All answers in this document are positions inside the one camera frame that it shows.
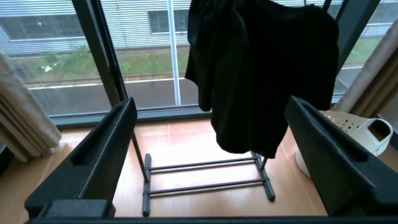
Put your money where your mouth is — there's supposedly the heap of clothes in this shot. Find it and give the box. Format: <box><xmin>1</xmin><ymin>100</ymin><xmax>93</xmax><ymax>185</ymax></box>
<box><xmin>239</xmin><ymin>0</ymin><xmax>340</xmax><ymax>159</ymax></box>

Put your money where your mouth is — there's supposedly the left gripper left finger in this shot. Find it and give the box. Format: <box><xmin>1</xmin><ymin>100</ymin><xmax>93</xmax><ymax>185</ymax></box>
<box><xmin>24</xmin><ymin>96</ymin><xmax>137</xmax><ymax>218</ymax></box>

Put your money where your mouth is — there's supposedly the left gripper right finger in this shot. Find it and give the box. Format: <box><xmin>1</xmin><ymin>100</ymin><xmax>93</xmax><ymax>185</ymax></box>
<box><xmin>284</xmin><ymin>95</ymin><xmax>398</xmax><ymax>217</ymax></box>

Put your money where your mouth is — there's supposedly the window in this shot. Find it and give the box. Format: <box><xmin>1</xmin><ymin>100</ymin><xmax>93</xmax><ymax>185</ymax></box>
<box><xmin>0</xmin><ymin>0</ymin><xmax>398</xmax><ymax>130</ymax></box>

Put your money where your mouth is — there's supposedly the black clothes rack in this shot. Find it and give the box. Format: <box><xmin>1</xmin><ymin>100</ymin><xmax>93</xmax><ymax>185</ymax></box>
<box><xmin>131</xmin><ymin>0</ymin><xmax>332</xmax><ymax>218</ymax></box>

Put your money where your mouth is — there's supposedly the white laundry basket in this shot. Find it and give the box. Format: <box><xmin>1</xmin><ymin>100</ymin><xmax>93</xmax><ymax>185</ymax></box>
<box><xmin>295</xmin><ymin>110</ymin><xmax>394</xmax><ymax>179</ymax></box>

